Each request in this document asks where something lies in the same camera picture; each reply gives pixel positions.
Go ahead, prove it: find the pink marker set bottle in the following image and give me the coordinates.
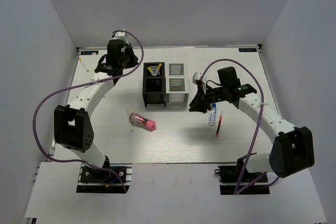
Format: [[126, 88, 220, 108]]
[[130, 113, 156, 131]]

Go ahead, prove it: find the clear spray bottle blue cap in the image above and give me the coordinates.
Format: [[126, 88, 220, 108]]
[[208, 103, 217, 126]]

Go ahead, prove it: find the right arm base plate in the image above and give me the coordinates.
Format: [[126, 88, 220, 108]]
[[214, 165, 270, 195]]

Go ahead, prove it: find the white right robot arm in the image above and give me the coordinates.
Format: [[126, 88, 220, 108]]
[[189, 67, 314, 182]]

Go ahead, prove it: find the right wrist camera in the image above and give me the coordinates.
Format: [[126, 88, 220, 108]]
[[192, 72, 207, 84]]

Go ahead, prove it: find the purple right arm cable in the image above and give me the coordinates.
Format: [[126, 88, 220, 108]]
[[200, 58, 280, 196]]

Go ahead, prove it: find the yellow capped white marker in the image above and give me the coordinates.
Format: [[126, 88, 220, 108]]
[[79, 58, 90, 72]]

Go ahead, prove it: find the white slotted organizer box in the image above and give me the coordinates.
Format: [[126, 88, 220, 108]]
[[166, 63, 189, 107]]

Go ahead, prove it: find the red orange pen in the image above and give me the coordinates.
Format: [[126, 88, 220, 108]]
[[215, 111, 223, 137]]

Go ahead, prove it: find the pale green capped white marker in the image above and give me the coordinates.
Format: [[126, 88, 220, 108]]
[[126, 109, 134, 132]]

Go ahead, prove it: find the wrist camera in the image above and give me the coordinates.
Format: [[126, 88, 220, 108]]
[[192, 72, 207, 84], [111, 31, 128, 43]]

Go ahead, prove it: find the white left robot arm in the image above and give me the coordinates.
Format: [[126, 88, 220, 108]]
[[54, 37, 138, 182]]

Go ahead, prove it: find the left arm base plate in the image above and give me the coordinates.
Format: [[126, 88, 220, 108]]
[[76, 164, 133, 194]]

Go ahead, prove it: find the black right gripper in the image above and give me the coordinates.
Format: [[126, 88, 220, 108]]
[[190, 84, 228, 113]]

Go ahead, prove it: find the black slotted organizer box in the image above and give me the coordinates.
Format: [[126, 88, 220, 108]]
[[142, 62, 166, 107]]

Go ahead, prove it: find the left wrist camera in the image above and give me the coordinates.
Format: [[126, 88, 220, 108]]
[[111, 31, 128, 43]]

